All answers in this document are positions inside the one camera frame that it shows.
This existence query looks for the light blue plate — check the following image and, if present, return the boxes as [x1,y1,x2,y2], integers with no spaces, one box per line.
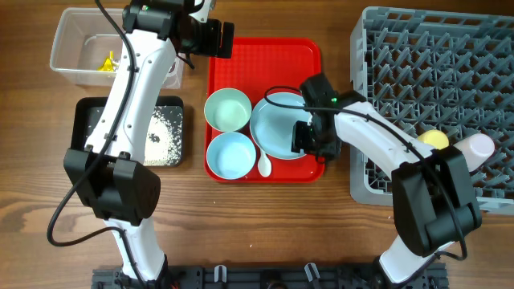
[250,99,309,161]

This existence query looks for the white plastic spoon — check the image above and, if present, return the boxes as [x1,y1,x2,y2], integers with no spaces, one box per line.
[257,149,272,177]

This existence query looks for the mint green bowl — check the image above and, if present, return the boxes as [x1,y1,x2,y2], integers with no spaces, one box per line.
[204,88,252,132]

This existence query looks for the yellow foil wrapper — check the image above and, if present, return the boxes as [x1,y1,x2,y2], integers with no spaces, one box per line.
[97,51,120,72]

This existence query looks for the light blue bowl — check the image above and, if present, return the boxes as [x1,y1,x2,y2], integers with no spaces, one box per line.
[206,132,256,181]

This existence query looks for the white rice pile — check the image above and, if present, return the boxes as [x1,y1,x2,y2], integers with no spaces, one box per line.
[144,105,183,166]

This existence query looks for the yellow plastic cup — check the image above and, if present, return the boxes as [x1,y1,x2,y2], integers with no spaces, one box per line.
[418,129,450,149]

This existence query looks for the pink plastic cup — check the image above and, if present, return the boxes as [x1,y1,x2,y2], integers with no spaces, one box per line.
[455,133,496,172]

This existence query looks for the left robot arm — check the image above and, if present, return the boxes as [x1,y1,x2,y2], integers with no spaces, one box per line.
[63,1,235,288]

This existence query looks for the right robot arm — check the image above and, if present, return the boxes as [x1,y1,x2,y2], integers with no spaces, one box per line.
[292,73,482,288]

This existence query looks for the black waste tray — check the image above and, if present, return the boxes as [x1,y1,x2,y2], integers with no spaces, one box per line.
[71,96,184,149]

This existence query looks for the grey dishwasher rack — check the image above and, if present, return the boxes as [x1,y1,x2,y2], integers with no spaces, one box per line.
[350,6,513,215]

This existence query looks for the red serving tray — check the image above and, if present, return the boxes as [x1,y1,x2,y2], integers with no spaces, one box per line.
[207,37,324,184]

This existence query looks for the clear plastic bin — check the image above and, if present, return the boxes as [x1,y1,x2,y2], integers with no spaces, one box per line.
[49,6,186,89]

